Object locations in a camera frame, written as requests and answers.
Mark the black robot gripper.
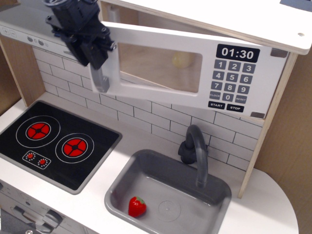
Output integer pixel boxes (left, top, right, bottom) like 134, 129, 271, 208
43, 0, 117, 70

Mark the grey microwave door handle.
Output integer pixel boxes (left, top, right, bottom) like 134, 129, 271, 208
90, 66, 110, 93

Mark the dark grey toy faucet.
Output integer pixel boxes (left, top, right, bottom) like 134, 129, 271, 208
178, 125, 208, 188

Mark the white wooden microwave cabinet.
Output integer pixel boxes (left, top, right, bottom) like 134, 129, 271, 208
100, 0, 312, 196

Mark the black toy induction stove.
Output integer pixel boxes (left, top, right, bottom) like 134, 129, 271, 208
0, 101, 122, 195

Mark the yellow toy potato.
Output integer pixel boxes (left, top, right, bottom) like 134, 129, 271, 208
172, 51, 194, 69

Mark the grey toy oven door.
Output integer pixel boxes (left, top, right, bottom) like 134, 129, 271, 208
0, 181, 96, 234

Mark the grey toy range hood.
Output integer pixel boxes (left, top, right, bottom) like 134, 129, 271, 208
0, 0, 76, 60

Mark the white toy microwave door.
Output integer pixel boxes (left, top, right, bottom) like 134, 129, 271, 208
101, 22, 289, 119

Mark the red toy strawberry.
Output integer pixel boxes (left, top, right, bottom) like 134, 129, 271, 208
128, 196, 147, 217

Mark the grey toy sink basin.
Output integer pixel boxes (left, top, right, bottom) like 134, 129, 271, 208
104, 150, 232, 234

